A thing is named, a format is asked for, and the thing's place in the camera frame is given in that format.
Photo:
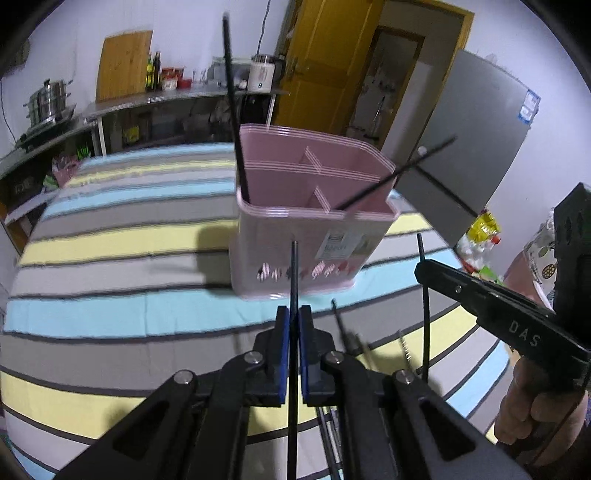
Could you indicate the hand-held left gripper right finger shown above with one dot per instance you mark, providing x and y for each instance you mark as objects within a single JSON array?
[{"x": 304, "y": 350}]

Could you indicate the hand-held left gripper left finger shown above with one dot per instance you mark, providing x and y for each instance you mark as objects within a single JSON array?
[{"x": 283, "y": 350}]

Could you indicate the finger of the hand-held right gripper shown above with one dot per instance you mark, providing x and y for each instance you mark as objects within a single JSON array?
[{"x": 508, "y": 318}]

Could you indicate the pink plastic utensil holder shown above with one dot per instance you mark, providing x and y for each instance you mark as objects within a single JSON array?
[{"x": 277, "y": 249}]

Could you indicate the person's right hand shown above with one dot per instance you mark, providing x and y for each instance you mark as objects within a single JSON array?
[{"x": 531, "y": 406}]

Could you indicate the pineapple print cloth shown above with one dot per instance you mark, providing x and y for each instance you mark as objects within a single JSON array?
[{"x": 540, "y": 249}]

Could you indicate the yellow snack bag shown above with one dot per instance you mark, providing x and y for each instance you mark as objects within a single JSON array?
[{"x": 485, "y": 226}]

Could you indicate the grey refrigerator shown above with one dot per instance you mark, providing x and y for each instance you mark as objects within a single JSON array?
[{"x": 461, "y": 138}]

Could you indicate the white electric kettle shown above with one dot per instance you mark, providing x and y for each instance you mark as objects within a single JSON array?
[{"x": 261, "y": 74}]

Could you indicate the pink basket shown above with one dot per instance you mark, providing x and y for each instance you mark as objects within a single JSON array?
[{"x": 67, "y": 170}]

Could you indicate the clear storage box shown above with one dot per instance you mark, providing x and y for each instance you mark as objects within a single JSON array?
[{"x": 219, "y": 71}]

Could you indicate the yellow wooden door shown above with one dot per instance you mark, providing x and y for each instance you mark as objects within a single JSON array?
[{"x": 323, "y": 64}]

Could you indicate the steel counter shelf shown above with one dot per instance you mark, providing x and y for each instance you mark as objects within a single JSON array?
[{"x": 120, "y": 108}]

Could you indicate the red lidded jar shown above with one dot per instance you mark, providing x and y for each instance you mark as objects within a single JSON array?
[{"x": 170, "y": 78}]

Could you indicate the dark oil bottle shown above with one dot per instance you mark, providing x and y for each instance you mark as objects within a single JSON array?
[{"x": 157, "y": 71}]

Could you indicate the yellow oil bottle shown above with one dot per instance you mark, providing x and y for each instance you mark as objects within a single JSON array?
[{"x": 149, "y": 74}]

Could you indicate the induction cooker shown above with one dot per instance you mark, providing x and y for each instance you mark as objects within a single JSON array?
[{"x": 44, "y": 131}]

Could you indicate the wooden cutting board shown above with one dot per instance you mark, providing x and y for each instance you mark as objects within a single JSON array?
[{"x": 123, "y": 64}]

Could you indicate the steel steamer pot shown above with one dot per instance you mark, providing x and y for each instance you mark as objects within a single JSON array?
[{"x": 46, "y": 99}]

